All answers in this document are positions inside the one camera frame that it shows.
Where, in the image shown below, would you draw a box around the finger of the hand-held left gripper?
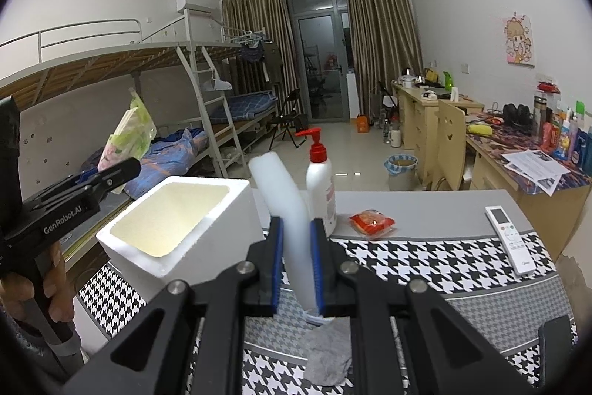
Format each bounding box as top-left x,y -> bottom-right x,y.
60,157 -> 142,211
21,173 -> 100,211

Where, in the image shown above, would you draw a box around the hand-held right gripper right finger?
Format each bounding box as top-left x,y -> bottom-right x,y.
310,217 -> 546,395

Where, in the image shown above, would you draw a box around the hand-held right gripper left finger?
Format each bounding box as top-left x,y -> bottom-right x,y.
62,215 -> 285,395

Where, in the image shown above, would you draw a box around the clear plastic bag of packets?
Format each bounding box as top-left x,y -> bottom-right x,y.
97,87 -> 158,194

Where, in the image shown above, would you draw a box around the white foam box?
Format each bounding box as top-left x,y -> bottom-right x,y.
95,176 -> 268,303

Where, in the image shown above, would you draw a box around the grey sock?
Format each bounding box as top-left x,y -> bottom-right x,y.
303,316 -> 354,386

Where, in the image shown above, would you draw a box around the person's left forearm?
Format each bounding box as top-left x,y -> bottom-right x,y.
0,318 -> 86,382

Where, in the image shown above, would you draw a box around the person's left hand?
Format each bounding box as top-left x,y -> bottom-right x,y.
0,238 -> 77,331

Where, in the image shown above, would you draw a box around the blue patterned quilt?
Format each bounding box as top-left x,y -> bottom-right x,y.
81,127 -> 206,199

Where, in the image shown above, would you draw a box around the red snack packet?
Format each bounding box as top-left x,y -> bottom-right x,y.
348,209 -> 397,241

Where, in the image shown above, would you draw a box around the white pump bottle red pump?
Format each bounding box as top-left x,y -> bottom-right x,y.
295,127 -> 337,238

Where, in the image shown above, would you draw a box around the black white houndstooth tablecloth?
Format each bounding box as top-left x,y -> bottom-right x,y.
78,228 -> 579,395

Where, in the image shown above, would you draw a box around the white bunk bed ladder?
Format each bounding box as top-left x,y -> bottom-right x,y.
177,46 -> 248,178

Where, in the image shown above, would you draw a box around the white metal bunk bed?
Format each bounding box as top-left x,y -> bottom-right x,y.
182,4 -> 283,155
0,19 -> 204,271

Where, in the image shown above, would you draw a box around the trash bin blue liner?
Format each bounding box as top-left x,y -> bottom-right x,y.
383,154 -> 419,192

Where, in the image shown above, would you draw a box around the blue checked bedsheet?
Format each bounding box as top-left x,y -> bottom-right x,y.
208,92 -> 278,123

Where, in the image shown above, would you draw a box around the cluster of floor bottles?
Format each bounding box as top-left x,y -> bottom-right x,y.
370,110 -> 394,132

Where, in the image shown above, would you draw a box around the black folding chair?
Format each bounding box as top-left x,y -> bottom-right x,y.
273,88 -> 308,141

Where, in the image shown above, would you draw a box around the light wooden desk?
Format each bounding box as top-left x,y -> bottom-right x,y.
465,113 -> 592,257
391,80 -> 486,187

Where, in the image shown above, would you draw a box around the wooden chair smiley cutout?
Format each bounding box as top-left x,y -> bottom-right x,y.
430,99 -> 468,192

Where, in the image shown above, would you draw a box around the dark hanging clothes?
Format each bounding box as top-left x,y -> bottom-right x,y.
238,39 -> 269,65

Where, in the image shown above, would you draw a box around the white air conditioner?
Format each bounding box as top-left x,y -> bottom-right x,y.
176,0 -> 218,14

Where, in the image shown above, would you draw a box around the olive hanging jacket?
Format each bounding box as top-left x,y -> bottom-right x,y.
263,43 -> 285,83

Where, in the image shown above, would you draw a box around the brown curtain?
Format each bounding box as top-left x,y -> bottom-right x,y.
342,0 -> 424,118
221,0 -> 301,118

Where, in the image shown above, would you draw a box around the white remote control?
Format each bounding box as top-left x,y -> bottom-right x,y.
485,205 -> 539,275

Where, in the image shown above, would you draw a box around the colourful patterned desk cover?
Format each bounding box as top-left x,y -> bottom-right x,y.
467,113 -> 592,194

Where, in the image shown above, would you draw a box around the glass balcony door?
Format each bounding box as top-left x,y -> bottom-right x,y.
284,0 -> 352,123

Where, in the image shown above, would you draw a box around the printed paper sheets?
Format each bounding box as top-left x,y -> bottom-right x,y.
499,149 -> 572,197

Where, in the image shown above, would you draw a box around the black smartphone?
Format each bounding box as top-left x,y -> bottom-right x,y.
539,315 -> 576,377

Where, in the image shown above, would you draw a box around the black headphones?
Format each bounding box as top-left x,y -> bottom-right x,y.
502,103 -> 532,132

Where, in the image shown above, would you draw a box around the row of toiletry bottles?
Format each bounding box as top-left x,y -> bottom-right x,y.
532,80 -> 592,174

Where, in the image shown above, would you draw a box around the pink cartoon wall poster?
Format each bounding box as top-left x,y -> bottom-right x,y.
502,12 -> 536,66

